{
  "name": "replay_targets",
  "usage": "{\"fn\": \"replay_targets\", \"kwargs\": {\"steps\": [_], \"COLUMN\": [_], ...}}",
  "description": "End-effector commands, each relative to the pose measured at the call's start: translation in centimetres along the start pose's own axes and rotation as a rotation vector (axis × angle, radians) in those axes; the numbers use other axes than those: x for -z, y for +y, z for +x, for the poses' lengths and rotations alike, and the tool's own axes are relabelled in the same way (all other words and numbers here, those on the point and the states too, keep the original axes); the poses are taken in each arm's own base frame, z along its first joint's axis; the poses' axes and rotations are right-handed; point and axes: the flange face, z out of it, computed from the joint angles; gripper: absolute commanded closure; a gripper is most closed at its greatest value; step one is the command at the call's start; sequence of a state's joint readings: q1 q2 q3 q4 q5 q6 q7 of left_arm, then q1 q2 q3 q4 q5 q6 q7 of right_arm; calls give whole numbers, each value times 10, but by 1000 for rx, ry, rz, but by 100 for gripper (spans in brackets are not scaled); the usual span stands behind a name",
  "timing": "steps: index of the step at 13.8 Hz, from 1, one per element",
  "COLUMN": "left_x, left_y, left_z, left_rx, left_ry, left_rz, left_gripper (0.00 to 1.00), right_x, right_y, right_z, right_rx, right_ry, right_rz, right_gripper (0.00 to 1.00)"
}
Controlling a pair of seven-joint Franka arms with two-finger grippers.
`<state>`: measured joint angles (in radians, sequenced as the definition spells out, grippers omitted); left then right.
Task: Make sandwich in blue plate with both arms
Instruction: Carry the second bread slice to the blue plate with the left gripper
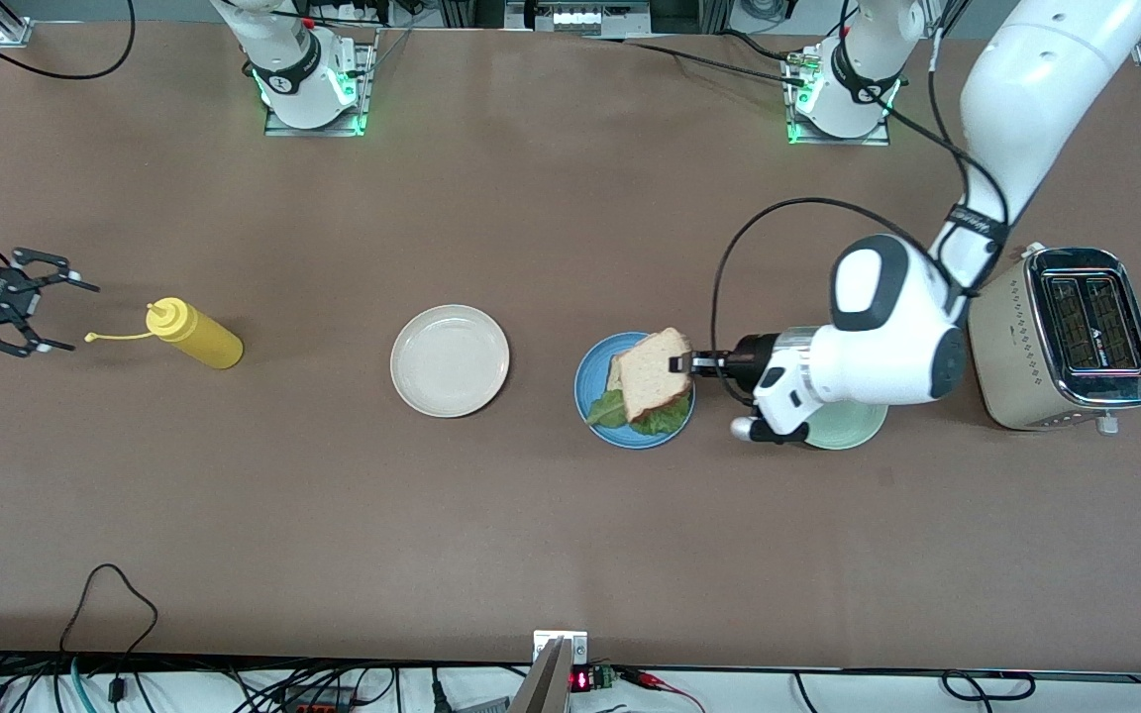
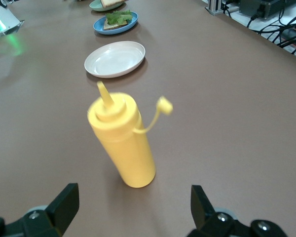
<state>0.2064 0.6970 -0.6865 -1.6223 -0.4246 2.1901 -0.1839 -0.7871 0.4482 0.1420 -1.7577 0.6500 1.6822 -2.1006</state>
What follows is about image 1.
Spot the beige chrome toaster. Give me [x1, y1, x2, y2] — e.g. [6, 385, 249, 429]
[967, 243, 1141, 437]

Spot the blue round plate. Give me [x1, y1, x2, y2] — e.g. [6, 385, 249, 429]
[573, 332, 697, 451]

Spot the beige round plate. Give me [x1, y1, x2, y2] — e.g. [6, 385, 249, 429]
[390, 304, 511, 418]

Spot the grey lit control box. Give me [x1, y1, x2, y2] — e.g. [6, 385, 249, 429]
[506, 0, 651, 36]

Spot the thick black table cable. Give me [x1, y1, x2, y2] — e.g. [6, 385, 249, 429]
[580, 35, 809, 85]

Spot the light green round plate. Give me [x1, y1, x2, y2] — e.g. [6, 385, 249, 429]
[808, 401, 890, 452]

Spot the red clip lead wire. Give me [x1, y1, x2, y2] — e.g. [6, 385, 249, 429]
[620, 668, 705, 713]

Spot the yellow mustard squeeze bottle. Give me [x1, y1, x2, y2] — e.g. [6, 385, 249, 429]
[85, 297, 245, 370]

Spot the green lettuce leaf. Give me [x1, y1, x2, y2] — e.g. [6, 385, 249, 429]
[585, 386, 695, 437]

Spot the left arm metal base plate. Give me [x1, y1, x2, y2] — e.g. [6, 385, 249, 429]
[786, 50, 893, 148]

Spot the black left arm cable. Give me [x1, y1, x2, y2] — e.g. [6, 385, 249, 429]
[709, 20, 1012, 353]

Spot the black coiled cable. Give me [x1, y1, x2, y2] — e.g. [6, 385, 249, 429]
[942, 671, 1037, 702]

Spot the grey aluminium camera post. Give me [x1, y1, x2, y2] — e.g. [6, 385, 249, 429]
[506, 639, 571, 713]

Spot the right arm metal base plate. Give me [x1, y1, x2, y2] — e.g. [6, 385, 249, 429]
[263, 30, 378, 138]

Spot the thin black looped cable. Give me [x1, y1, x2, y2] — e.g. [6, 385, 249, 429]
[60, 564, 158, 655]

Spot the white metal bracket plate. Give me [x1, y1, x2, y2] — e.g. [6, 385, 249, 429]
[534, 631, 589, 666]

